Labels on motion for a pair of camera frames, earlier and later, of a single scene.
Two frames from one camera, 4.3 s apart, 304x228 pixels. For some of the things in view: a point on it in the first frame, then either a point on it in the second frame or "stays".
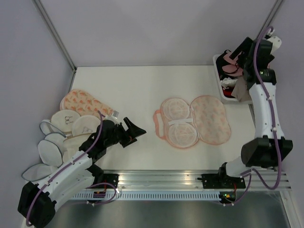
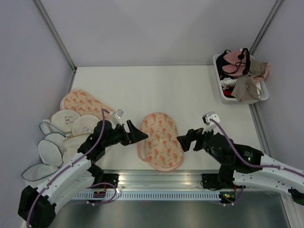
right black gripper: (247, 43) → (185, 140)
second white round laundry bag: (85, 124) stays
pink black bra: (228, 67) stays
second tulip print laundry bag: (76, 100) stays
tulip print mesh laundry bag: (182, 124) → (161, 148)
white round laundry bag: (64, 119) stays
